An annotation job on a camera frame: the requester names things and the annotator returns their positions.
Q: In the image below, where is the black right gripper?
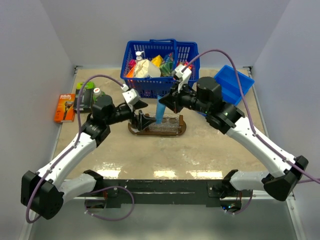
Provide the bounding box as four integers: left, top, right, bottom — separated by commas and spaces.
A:
159, 79, 211, 115

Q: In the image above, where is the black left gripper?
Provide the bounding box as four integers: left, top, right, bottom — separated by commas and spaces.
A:
105, 99, 156, 130

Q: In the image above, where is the blue toothpaste tube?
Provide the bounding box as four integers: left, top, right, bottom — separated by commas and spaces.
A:
155, 95, 166, 124

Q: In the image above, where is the clear acrylic toothbrush holder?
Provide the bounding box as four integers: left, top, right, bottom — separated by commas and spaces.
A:
144, 114, 183, 134

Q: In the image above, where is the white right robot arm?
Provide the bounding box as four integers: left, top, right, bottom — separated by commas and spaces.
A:
159, 76, 309, 202

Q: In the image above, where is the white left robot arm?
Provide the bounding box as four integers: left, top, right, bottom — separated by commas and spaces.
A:
20, 95, 156, 224

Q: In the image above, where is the oval wooden tray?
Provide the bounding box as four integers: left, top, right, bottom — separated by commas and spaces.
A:
128, 115, 187, 137

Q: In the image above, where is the green sponge pack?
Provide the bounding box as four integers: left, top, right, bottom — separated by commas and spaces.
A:
159, 52, 174, 77

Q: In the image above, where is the orange scrub pack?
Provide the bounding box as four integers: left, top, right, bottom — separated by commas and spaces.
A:
126, 67, 135, 78

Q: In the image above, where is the blue plastic shopping basket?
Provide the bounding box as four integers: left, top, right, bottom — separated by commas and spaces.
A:
120, 38, 199, 99

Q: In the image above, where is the white crumpled paper bag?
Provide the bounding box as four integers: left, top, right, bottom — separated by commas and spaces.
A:
133, 59, 161, 78

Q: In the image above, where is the yellow snack packet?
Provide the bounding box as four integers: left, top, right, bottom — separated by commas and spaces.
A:
151, 54, 163, 68

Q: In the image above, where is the orange juice bottle green label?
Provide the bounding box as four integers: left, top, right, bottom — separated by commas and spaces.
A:
92, 87, 105, 102

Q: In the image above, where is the magenta small box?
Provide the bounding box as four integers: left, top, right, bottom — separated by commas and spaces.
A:
128, 59, 137, 72

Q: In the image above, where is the black green Gillette box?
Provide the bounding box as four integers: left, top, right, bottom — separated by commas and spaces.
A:
73, 81, 95, 113

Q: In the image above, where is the white pump dispenser bottle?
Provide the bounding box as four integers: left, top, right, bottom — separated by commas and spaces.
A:
135, 51, 145, 62

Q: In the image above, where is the blue plastic divided bin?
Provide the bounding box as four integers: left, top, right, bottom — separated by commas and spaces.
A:
214, 65, 255, 105

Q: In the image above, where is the orange Gillette Fusion5 box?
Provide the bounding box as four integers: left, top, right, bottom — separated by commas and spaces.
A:
53, 93, 76, 124

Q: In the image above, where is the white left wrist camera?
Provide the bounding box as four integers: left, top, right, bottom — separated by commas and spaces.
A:
121, 84, 140, 106

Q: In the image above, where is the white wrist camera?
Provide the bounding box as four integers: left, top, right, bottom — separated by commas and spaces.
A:
121, 84, 140, 106
172, 64, 192, 93

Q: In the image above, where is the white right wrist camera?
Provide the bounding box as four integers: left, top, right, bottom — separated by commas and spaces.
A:
172, 64, 192, 93

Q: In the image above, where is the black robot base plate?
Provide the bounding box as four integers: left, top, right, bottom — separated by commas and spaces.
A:
74, 178, 253, 209

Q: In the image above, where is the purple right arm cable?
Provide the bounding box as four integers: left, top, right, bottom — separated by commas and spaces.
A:
184, 48, 320, 215

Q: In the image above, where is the aluminium frame rail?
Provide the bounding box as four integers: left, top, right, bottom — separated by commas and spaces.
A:
286, 193, 307, 240

